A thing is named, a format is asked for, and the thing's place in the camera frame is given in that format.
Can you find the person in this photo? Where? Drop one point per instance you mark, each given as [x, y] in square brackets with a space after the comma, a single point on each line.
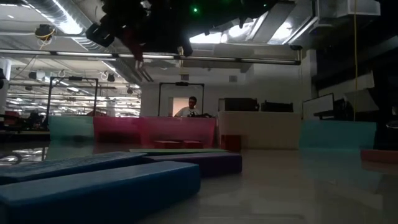
[189, 109]

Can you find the white plastic bin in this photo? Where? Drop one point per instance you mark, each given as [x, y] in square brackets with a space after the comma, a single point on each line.
[264, 127]

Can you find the black monitor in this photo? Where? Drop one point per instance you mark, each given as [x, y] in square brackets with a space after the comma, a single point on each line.
[239, 104]
[276, 106]

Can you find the white glossy table mat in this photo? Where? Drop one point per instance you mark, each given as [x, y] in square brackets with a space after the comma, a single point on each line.
[280, 186]

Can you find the purple flat block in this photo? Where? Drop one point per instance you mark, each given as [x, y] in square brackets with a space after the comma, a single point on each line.
[211, 163]

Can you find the red chair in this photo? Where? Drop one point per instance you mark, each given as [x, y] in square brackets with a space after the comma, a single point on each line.
[12, 117]

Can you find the white board panel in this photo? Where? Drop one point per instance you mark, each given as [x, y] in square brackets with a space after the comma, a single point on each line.
[318, 105]

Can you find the small teal plastic bin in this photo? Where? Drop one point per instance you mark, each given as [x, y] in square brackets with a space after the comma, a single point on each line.
[70, 126]

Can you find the small pink plastic bin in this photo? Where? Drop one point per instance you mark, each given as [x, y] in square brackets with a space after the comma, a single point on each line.
[115, 127]

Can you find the pink flat block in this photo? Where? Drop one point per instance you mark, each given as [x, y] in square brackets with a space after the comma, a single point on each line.
[381, 155]

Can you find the green block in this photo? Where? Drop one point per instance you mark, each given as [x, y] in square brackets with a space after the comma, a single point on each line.
[180, 152]

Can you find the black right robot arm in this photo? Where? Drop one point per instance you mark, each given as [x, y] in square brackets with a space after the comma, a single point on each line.
[242, 7]

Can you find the large pink plastic bin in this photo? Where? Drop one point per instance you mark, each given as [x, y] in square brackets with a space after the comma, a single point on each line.
[180, 127]

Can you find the white ceiling unit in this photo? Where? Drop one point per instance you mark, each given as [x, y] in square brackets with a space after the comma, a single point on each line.
[348, 7]

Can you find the black metal frame stand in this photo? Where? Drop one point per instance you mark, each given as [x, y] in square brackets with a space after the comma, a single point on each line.
[182, 83]
[50, 99]

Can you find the blue block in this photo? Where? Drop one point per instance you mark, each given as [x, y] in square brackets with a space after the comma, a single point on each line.
[93, 193]
[62, 168]

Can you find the large teal plastic bin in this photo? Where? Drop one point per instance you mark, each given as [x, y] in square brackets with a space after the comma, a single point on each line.
[335, 133]

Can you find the white pillar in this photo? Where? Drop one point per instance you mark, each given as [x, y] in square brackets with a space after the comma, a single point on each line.
[4, 84]

